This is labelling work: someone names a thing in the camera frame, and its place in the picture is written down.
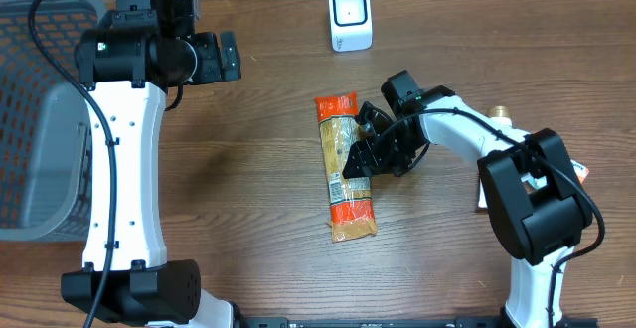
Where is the teal wet wipes pack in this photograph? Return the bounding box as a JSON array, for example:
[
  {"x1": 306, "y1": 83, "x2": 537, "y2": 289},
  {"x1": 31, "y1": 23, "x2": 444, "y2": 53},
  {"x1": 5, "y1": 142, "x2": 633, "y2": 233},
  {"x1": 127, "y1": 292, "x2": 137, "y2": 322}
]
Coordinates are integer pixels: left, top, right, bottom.
[{"x1": 524, "y1": 176, "x2": 547, "y2": 190}]

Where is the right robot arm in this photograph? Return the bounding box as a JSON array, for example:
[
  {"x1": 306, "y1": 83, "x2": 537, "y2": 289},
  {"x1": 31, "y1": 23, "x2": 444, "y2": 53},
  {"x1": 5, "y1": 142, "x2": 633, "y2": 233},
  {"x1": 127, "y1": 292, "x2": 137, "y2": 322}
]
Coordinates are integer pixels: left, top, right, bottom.
[{"x1": 343, "y1": 71, "x2": 605, "y2": 327}]

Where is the white cream tube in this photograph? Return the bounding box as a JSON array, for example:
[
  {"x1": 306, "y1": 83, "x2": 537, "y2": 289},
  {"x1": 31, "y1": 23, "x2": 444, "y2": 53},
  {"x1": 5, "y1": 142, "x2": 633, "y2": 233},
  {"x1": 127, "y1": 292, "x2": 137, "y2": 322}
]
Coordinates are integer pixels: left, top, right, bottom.
[{"x1": 478, "y1": 105, "x2": 513, "y2": 210}]

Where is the grey plastic mesh basket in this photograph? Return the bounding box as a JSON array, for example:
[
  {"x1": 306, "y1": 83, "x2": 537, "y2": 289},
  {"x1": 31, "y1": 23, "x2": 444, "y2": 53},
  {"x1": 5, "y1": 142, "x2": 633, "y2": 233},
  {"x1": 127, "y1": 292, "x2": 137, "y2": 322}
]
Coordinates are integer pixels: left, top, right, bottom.
[{"x1": 1, "y1": 0, "x2": 91, "y2": 242}]

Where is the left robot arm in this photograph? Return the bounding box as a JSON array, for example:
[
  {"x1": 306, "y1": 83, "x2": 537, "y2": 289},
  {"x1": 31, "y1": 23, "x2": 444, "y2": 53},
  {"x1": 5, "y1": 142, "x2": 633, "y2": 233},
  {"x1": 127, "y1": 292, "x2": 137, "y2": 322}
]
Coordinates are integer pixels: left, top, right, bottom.
[{"x1": 61, "y1": 0, "x2": 241, "y2": 328}]

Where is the white barcode scanner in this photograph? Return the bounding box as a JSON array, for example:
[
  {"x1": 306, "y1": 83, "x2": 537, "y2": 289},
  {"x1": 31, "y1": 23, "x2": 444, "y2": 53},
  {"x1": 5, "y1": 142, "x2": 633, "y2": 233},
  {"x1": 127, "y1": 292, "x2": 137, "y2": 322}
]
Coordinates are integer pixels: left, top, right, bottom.
[{"x1": 328, "y1": 0, "x2": 373, "y2": 52}]

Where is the orange spaghetti packet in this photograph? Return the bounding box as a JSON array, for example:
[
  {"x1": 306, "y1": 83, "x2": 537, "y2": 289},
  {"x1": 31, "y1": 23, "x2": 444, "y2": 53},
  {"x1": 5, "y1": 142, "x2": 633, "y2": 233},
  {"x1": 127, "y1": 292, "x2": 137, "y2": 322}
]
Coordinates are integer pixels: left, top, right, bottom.
[{"x1": 314, "y1": 92, "x2": 378, "y2": 243}]

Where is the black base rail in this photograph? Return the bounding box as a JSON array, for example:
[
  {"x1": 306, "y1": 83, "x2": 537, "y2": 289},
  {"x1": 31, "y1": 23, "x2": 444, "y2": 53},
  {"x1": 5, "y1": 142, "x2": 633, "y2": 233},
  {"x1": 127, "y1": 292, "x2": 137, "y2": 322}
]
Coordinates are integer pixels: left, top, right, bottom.
[{"x1": 154, "y1": 315, "x2": 600, "y2": 328}]

